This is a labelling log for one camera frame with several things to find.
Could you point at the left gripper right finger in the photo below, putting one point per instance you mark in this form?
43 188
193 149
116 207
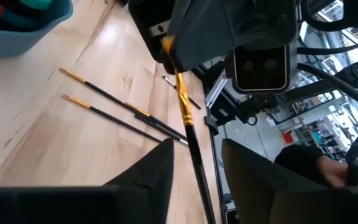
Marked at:
275 199

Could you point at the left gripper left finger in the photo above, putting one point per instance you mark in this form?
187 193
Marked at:
120 199

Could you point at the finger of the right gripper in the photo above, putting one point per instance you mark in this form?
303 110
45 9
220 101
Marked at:
204 31
148 18

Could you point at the black paintbrush silver ferrule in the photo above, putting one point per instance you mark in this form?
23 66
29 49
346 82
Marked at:
166 133
185 95

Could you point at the black paintbrush gold ferrule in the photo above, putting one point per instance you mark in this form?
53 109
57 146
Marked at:
113 119
104 92

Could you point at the wide orange-bristle paintbrush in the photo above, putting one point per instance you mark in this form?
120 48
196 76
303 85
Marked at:
197 161

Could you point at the large teal paint bottle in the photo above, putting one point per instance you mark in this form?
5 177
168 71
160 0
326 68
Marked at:
36 3

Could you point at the blue-grey plastic caddy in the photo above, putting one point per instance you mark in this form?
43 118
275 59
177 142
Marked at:
11 40

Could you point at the person's forearm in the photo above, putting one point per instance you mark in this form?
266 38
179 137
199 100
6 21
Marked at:
300 161

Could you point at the person's hand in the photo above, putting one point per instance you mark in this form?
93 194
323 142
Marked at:
331 171

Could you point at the black table clamp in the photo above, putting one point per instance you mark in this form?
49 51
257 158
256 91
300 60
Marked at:
211 124

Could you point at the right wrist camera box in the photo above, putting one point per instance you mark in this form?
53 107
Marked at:
261 68

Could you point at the silver aluminium bracket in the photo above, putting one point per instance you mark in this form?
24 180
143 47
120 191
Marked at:
216 93

